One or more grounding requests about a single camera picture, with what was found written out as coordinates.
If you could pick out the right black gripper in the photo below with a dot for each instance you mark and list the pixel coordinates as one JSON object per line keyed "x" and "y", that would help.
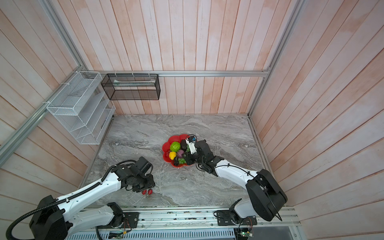
{"x": 188, "y": 158}

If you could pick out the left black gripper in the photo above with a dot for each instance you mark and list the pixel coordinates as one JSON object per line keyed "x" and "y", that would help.
{"x": 150, "y": 184}

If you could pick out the red cherry pair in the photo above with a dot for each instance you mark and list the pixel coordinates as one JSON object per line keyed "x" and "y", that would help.
{"x": 147, "y": 192}

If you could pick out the green grape bunch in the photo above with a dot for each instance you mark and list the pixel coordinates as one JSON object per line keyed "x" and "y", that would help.
{"x": 181, "y": 161}

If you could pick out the dark avocado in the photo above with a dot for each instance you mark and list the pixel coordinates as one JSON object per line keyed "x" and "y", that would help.
{"x": 184, "y": 145}

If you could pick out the purple fig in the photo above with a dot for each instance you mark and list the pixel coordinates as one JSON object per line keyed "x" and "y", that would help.
{"x": 180, "y": 154}

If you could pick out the green bumpy custard apple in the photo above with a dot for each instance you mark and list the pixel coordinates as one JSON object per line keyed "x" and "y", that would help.
{"x": 175, "y": 147}

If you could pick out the yellow lemon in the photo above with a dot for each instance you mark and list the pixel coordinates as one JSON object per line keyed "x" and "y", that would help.
{"x": 172, "y": 155}

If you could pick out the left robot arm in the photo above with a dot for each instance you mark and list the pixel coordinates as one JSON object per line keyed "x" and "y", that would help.
{"x": 66, "y": 215}

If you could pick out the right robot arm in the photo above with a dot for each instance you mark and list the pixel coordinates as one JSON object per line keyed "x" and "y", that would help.
{"x": 266, "y": 197}

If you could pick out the red flower-shaped fruit bowl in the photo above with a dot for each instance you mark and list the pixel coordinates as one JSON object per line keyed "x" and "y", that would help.
{"x": 166, "y": 149}

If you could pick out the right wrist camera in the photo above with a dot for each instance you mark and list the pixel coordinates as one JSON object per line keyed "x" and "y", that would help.
{"x": 191, "y": 140}

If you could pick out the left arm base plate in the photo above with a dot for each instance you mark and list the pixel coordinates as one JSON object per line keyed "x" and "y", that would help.
{"x": 129, "y": 220}

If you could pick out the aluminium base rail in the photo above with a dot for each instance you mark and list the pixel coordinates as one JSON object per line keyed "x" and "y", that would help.
{"x": 177, "y": 218}

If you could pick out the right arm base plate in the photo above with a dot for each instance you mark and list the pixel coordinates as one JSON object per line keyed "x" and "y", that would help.
{"x": 230, "y": 218}

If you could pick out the white wire mesh shelf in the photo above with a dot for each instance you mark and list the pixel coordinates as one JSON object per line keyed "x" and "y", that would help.
{"x": 83, "y": 110}

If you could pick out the black wire mesh basket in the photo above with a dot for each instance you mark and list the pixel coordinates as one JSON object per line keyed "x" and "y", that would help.
{"x": 131, "y": 87}

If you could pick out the horizontal aluminium frame bar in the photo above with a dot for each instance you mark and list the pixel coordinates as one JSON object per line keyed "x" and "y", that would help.
{"x": 241, "y": 73}

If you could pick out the left aluminium frame bar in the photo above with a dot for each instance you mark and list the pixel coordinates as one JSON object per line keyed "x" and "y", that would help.
{"x": 22, "y": 133}

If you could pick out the right aluminium frame bar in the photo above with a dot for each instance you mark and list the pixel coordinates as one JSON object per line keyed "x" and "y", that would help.
{"x": 284, "y": 18}

